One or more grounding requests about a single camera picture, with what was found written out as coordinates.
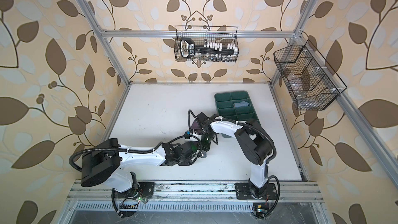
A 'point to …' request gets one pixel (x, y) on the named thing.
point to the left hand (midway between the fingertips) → (192, 150)
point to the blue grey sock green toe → (241, 104)
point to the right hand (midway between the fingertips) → (200, 150)
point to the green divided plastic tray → (224, 102)
